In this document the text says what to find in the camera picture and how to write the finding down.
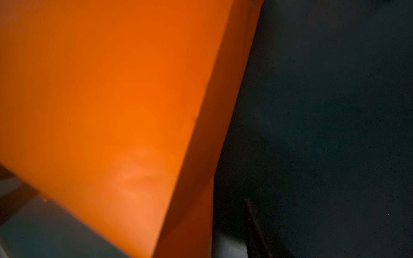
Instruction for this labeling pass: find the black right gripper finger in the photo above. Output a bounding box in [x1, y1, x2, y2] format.
[244, 199, 292, 258]

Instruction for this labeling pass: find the orange wrapping paper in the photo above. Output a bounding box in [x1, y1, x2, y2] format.
[1, 1, 263, 258]

